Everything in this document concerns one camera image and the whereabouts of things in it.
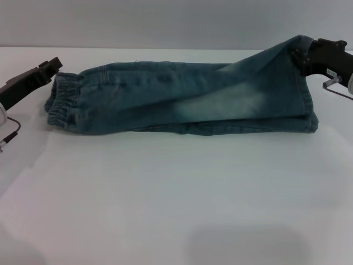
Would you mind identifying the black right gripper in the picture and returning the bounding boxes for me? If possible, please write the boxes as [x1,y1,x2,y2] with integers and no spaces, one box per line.
[291,38,353,77]

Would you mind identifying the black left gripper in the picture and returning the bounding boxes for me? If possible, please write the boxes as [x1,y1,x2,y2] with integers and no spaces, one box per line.
[0,56,63,112]

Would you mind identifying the blue denim shorts with embroidery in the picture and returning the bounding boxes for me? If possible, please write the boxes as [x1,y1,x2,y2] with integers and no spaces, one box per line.
[45,34,320,136]

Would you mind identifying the right gripper cable with plug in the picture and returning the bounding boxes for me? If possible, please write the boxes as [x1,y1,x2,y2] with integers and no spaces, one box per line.
[322,76,353,102]

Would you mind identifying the gripper cable with plug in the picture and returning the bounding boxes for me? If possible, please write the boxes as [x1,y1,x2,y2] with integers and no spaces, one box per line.
[0,116,22,153]
[322,76,353,102]

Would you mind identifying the left gripper cable with plug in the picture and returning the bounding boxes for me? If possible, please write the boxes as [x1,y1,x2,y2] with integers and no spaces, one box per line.
[0,116,22,153]

